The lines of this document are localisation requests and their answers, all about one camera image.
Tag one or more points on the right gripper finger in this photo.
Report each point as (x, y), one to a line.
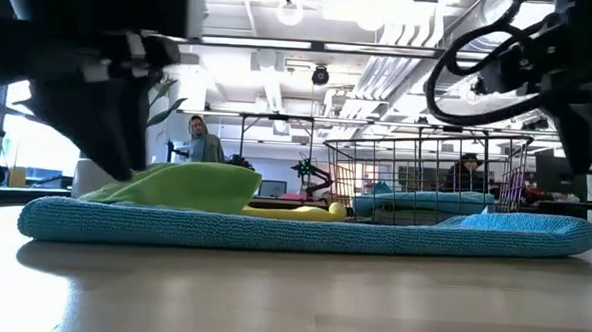
(577, 133)

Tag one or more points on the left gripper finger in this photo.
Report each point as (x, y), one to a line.
(102, 127)

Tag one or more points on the blue microfiber towel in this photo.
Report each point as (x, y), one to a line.
(424, 201)

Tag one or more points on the teal microfiber towel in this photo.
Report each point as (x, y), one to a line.
(273, 232)

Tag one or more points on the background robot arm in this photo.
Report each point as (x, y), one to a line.
(320, 179)

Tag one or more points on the dark green microfiber towel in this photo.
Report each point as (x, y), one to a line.
(200, 187)

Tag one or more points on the yellow microfiber towel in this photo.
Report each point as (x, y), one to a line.
(294, 213)

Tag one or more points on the black monitor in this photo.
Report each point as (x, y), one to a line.
(548, 179)

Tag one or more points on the white plant pot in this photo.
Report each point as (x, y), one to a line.
(85, 184)

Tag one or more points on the yellow box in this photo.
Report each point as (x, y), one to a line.
(16, 178)

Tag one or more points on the person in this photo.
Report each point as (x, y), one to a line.
(466, 176)
(206, 149)

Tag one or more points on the grey laptop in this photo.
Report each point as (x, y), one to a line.
(271, 189)

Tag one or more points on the black hanging camera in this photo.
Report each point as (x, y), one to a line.
(320, 76)

